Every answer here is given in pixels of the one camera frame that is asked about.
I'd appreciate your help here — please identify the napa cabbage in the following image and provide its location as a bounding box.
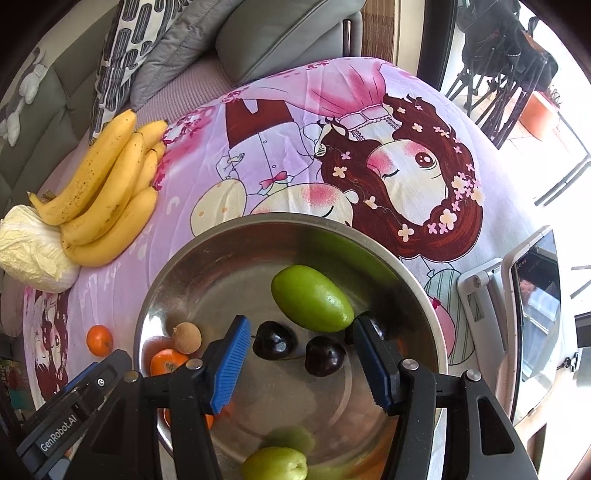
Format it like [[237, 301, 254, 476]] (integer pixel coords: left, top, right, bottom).
[[1, 205, 80, 293]]

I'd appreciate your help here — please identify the brown longan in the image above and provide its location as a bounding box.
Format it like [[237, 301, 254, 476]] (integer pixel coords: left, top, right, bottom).
[[171, 322, 202, 355]]

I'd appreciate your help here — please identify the round steel plate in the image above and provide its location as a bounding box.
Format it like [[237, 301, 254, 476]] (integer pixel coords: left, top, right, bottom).
[[133, 213, 447, 479]]

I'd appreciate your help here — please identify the top yellow banana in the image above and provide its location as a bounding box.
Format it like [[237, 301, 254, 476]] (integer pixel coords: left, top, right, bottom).
[[28, 109, 136, 226]]

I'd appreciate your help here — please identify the middle yellow banana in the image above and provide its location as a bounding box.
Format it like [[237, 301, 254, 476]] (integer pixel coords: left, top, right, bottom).
[[61, 132, 144, 246]]

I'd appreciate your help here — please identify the patterned black white pillow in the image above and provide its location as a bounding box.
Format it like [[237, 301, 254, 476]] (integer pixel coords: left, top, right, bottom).
[[89, 0, 190, 143]]

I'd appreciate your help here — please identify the orange tangerine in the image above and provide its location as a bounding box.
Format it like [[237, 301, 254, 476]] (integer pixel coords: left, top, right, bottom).
[[86, 325, 113, 357], [162, 402, 235, 429], [149, 348, 189, 376]]

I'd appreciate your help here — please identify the black folding chair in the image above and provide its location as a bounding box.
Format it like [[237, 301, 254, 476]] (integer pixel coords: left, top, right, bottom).
[[446, 1, 558, 148]]

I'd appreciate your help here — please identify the dark cherry with stem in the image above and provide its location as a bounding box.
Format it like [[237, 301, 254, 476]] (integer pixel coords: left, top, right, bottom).
[[252, 321, 297, 361]]

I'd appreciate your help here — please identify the light grey cushion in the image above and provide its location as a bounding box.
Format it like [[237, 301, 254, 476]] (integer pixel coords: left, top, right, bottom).
[[129, 0, 240, 111]]

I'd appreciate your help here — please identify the bottom yellow banana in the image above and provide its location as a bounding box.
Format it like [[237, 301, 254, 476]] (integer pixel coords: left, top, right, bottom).
[[61, 187, 158, 268]]

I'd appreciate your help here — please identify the yellow banana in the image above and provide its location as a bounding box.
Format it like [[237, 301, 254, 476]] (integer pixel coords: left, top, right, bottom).
[[61, 132, 144, 246], [132, 120, 168, 196], [28, 109, 136, 226], [61, 187, 158, 268]]

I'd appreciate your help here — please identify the green jujube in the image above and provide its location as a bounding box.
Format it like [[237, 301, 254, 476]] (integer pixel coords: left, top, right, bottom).
[[270, 265, 355, 333], [240, 447, 308, 480]]

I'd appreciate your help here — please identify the tablet on stand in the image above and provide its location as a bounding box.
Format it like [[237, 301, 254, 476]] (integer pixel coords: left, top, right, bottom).
[[457, 226, 562, 424]]

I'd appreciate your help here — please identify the plush toy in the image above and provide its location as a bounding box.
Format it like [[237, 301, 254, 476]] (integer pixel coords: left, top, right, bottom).
[[1, 46, 48, 147]]

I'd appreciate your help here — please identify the cartoon print tablecloth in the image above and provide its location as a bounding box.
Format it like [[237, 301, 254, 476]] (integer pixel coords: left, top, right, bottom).
[[24, 57, 533, 405]]

